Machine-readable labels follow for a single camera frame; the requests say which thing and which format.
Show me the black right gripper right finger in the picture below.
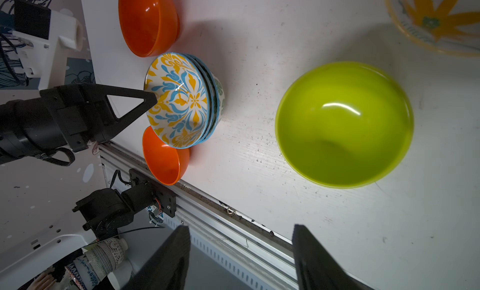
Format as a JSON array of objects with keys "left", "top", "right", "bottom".
[{"left": 292, "top": 224, "right": 370, "bottom": 290}]

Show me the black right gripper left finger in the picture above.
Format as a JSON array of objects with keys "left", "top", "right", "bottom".
[{"left": 123, "top": 226, "right": 191, "bottom": 290}]

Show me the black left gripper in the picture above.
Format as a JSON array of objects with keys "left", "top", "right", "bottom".
[{"left": 40, "top": 84, "right": 158, "bottom": 152}]

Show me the blue yellow patterned bowl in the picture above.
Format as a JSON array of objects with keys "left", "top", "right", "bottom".
[{"left": 144, "top": 52, "right": 211, "bottom": 149}]

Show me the green leaf bowl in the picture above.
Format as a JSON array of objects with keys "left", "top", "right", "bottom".
[
  {"left": 187, "top": 54, "right": 220, "bottom": 143},
  {"left": 205, "top": 68, "right": 225, "bottom": 140}
]

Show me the yellow flower ceramic bowl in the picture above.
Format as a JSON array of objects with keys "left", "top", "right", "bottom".
[{"left": 385, "top": 0, "right": 480, "bottom": 57}]

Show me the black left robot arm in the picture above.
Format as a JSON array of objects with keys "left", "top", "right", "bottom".
[{"left": 1, "top": 84, "right": 157, "bottom": 166}]

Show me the near orange plastic bowl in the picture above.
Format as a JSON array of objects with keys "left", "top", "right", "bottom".
[{"left": 142, "top": 126, "right": 191, "bottom": 186}]

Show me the orange plastic bowl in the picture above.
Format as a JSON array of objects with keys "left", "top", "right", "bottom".
[
  {"left": 118, "top": 0, "right": 181, "bottom": 58},
  {"left": 142, "top": 126, "right": 191, "bottom": 186}
]

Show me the far orange plastic bowl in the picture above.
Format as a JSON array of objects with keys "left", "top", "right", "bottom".
[{"left": 118, "top": 0, "right": 181, "bottom": 58}]

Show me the lime green plastic bowl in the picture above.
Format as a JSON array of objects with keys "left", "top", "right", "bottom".
[{"left": 275, "top": 61, "right": 415, "bottom": 189}]

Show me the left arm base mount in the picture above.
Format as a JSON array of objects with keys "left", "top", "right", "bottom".
[{"left": 122, "top": 169, "right": 177, "bottom": 218}]

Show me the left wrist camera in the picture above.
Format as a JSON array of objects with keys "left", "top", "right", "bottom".
[{"left": 12, "top": 0, "right": 84, "bottom": 90}]

